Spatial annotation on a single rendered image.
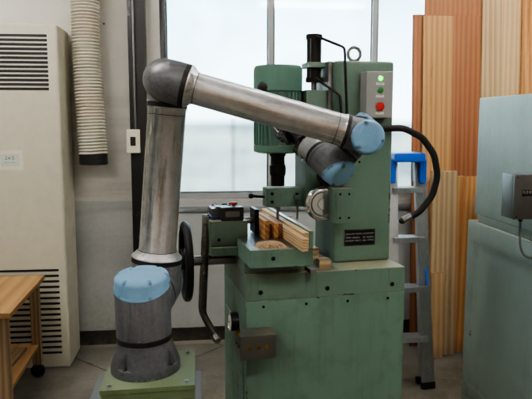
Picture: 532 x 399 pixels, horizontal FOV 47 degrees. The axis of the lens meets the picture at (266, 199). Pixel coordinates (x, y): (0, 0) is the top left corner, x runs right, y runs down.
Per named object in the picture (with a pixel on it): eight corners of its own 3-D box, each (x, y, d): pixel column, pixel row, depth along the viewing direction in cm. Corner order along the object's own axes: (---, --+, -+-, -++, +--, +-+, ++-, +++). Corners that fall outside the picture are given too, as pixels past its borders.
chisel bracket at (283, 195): (262, 209, 228) (262, 186, 227) (298, 207, 232) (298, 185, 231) (266, 211, 221) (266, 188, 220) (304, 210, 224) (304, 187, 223)
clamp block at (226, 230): (204, 239, 229) (204, 215, 228) (240, 237, 232) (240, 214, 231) (210, 247, 215) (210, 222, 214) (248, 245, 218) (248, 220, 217)
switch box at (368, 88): (359, 118, 218) (359, 72, 216) (385, 118, 220) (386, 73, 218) (366, 118, 212) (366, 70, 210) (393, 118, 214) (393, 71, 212)
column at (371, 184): (313, 250, 244) (316, 66, 235) (366, 248, 249) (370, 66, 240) (332, 263, 222) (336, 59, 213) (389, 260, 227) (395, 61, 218)
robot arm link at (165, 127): (121, 317, 178) (138, 55, 168) (134, 299, 195) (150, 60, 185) (173, 322, 178) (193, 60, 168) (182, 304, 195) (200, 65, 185)
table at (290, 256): (197, 237, 252) (197, 222, 251) (269, 233, 259) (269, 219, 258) (221, 271, 193) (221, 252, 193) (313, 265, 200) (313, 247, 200)
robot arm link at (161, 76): (139, 48, 157) (393, 120, 158) (149, 53, 169) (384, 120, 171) (128, 93, 158) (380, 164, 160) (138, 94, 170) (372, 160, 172)
